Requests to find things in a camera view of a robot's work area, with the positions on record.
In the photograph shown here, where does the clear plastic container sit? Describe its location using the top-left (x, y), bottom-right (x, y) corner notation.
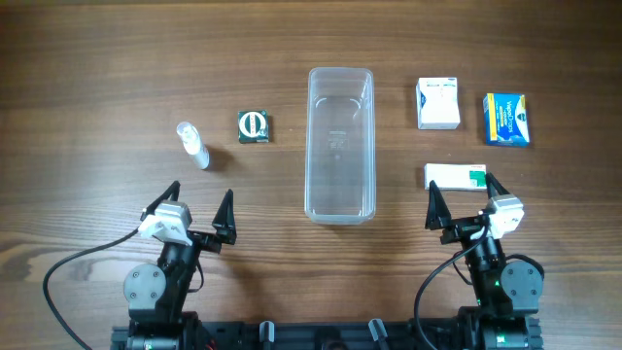
top-left (304, 67), bottom-right (376, 226)

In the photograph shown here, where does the green Zam-Buk ointment box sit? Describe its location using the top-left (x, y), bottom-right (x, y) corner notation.
top-left (237, 110), bottom-right (270, 144)

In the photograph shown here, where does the left black cable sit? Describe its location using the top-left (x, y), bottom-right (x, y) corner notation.
top-left (42, 227), bottom-right (142, 350)

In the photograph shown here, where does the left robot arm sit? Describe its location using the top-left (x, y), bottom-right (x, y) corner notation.
top-left (111, 181), bottom-right (237, 350)

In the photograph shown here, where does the white green box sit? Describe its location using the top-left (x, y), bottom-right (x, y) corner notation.
top-left (424, 163), bottom-right (487, 191)

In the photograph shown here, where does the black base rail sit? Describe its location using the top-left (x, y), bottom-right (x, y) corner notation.
top-left (110, 318), bottom-right (543, 350)

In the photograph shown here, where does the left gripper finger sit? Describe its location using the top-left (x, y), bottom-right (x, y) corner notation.
top-left (212, 190), bottom-right (237, 245)
top-left (144, 181), bottom-right (181, 215)

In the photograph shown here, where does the clear white spray bottle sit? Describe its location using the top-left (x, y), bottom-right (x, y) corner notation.
top-left (176, 122), bottom-right (210, 170)

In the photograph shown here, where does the blue yellow VapoDrops box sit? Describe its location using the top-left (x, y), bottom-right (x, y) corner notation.
top-left (483, 93), bottom-right (531, 147)

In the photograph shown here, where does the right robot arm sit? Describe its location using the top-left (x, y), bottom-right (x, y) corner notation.
top-left (413, 173), bottom-right (545, 350)

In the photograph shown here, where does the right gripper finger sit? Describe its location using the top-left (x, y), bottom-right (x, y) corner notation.
top-left (485, 172), bottom-right (509, 198)
top-left (425, 180), bottom-right (452, 230)

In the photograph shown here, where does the white medicine box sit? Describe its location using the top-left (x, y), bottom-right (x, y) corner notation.
top-left (415, 77), bottom-right (461, 130)

